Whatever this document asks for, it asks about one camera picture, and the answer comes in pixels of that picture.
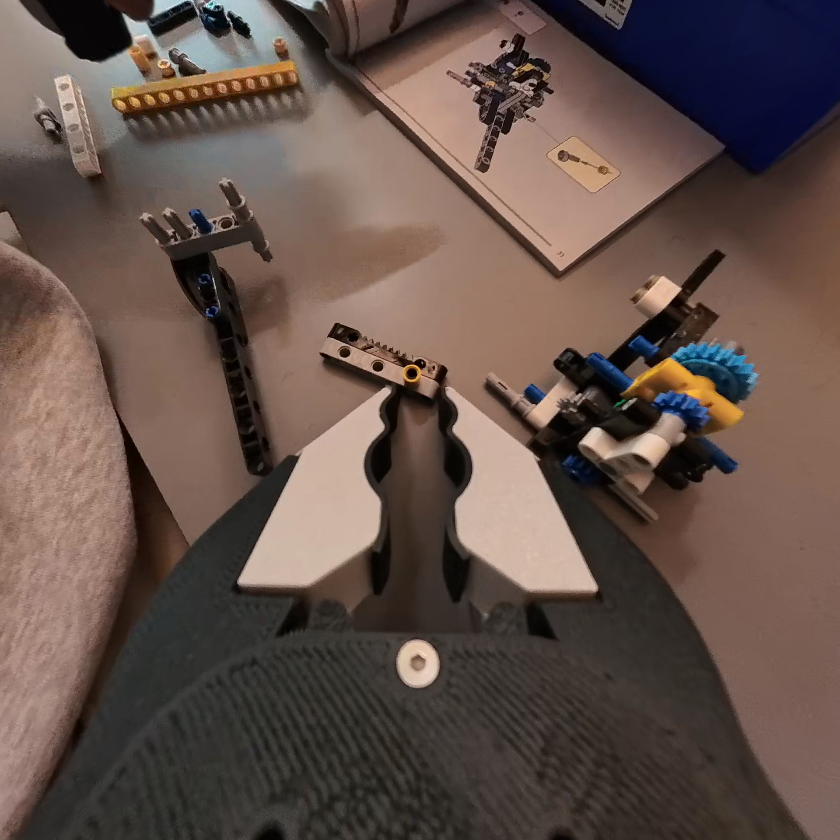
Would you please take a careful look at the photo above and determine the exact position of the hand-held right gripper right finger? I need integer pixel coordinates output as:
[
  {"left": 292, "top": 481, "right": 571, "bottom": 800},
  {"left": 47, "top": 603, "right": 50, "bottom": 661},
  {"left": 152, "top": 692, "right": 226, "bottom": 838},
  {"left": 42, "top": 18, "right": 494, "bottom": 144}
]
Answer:
[{"left": 436, "top": 386, "right": 600, "bottom": 623}]

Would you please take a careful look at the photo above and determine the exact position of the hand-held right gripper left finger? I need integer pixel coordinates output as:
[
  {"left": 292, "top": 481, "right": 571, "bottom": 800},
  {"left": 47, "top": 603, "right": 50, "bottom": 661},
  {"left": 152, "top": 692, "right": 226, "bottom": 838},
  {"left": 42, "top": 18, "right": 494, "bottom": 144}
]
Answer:
[{"left": 236, "top": 386, "right": 403, "bottom": 614}]

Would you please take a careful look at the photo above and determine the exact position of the grey lego gear rack piece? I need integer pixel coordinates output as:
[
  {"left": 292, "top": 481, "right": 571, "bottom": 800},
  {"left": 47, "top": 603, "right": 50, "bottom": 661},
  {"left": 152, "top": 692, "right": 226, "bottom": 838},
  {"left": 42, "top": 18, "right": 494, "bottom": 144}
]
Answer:
[{"left": 319, "top": 322, "right": 449, "bottom": 406}]

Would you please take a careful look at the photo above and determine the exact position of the short black lego beam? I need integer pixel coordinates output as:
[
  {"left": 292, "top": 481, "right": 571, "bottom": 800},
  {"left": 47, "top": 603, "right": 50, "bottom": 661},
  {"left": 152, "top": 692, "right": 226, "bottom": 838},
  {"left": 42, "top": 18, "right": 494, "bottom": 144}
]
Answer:
[{"left": 146, "top": 1, "right": 200, "bottom": 35}]

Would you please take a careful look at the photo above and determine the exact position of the white lego beam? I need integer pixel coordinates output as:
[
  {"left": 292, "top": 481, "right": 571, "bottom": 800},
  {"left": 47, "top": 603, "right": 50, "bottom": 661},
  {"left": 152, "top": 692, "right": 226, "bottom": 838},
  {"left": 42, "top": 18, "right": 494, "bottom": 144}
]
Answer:
[{"left": 54, "top": 74, "right": 102, "bottom": 178}]

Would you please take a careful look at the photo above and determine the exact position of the long yellow lego beam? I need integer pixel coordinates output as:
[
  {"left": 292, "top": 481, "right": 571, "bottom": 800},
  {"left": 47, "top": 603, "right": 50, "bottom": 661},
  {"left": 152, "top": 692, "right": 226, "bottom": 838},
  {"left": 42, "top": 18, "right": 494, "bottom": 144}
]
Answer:
[{"left": 110, "top": 60, "right": 299, "bottom": 116}]

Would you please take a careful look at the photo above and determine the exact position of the black beam lego assembly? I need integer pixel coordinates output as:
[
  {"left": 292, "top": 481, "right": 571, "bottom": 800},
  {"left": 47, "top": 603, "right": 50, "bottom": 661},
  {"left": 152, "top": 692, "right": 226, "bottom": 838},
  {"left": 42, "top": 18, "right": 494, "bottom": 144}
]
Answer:
[{"left": 139, "top": 177, "right": 275, "bottom": 476}]

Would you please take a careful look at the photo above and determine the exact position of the multicolour lego gearbox assembly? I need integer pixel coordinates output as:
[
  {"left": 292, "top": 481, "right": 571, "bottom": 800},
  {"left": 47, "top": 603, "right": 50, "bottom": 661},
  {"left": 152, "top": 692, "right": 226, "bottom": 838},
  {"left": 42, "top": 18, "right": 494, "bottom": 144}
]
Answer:
[{"left": 486, "top": 249, "right": 759, "bottom": 524}]

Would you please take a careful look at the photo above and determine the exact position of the lego instruction booklet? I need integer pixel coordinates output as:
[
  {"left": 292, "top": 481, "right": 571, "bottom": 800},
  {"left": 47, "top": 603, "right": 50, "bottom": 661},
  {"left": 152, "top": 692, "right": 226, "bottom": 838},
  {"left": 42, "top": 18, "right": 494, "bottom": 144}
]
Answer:
[{"left": 276, "top": 0, "right": 726, "bottom": 278}]

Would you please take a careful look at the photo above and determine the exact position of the person's grey sweatshirt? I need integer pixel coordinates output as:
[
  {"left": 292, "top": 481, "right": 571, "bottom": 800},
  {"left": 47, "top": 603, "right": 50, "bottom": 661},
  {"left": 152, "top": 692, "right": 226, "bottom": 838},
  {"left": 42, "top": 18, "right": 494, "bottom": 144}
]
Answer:
[{"left": 0, "top": 239, "right": 139, "bottom": 840}]

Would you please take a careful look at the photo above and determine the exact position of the blue box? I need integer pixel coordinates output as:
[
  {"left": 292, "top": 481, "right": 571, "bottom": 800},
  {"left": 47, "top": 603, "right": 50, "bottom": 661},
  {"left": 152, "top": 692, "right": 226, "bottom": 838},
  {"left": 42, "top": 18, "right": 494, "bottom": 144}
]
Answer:
[{"left": 532, "top": 0, "right": 840, "bottom": 173}]

